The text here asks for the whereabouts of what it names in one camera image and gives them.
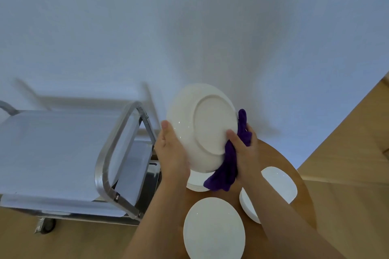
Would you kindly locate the person's right hand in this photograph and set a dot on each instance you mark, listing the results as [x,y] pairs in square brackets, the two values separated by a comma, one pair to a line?
[247,161]

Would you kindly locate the person's left hand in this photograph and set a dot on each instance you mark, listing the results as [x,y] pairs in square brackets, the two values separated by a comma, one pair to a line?
[173,158]

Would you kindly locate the purple cleaning cloth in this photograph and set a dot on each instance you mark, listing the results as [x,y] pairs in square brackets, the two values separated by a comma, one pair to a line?
[225,177]

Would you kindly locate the stack of white round plates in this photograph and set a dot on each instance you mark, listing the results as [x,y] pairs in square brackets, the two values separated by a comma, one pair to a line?
[196,181]

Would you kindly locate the stack of white rectangular plates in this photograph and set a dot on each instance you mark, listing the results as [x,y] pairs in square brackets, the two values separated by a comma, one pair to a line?
[279,183]

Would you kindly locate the white round dinner plate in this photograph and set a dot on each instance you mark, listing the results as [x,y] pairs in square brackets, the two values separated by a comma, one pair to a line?
[200,122]
[212,228]

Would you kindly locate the steel three-tier cart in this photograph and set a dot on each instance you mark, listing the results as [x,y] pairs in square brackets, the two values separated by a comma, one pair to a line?
[45,155]

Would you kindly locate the person's right forearm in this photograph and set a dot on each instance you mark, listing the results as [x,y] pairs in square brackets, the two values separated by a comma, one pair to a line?
[288,228]

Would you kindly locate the person's left forearm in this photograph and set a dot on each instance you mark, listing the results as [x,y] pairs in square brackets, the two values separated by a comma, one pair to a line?
[158,225]

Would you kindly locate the round wooden side table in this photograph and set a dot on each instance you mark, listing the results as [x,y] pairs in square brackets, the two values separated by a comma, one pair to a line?
[273,158]

